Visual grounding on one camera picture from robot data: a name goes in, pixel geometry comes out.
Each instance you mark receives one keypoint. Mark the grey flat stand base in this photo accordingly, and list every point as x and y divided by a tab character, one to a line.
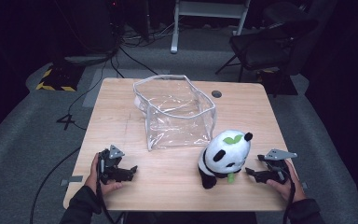
87	59

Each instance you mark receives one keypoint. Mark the small grey tape piece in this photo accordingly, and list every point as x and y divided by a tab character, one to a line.
305	185

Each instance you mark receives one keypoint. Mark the white metal desk frame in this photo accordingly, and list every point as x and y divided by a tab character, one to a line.
209	9

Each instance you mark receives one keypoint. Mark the person's right hand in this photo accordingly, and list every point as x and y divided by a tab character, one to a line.
289	188

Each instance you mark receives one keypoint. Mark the black folding chair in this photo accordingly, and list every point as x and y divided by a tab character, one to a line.
261	46

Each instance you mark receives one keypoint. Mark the grey padded chair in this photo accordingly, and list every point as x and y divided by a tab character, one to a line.
310	46

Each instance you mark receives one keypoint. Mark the black tape floor mark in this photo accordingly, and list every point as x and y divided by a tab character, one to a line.
66	120

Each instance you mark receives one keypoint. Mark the round dark table grommet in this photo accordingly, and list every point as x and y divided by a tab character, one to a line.
216	94

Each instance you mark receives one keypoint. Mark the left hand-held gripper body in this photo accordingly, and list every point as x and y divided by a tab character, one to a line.
109	163

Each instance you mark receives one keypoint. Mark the grey tape strip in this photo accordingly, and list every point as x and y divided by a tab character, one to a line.
73	179

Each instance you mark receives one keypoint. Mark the black equipment tower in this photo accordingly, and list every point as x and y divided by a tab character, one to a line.
101	25

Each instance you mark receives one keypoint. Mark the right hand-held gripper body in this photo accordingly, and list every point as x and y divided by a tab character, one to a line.
278	169

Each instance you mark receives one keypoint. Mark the clear plastic bag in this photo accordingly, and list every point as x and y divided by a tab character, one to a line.
174	102

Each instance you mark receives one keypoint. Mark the panda plush toy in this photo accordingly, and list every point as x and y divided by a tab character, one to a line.
230	152

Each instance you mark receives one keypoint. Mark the black yellow striped stand base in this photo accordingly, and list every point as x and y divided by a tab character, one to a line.
60	77
281	82

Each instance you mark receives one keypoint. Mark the person's left hand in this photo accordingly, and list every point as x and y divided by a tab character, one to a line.
93	179

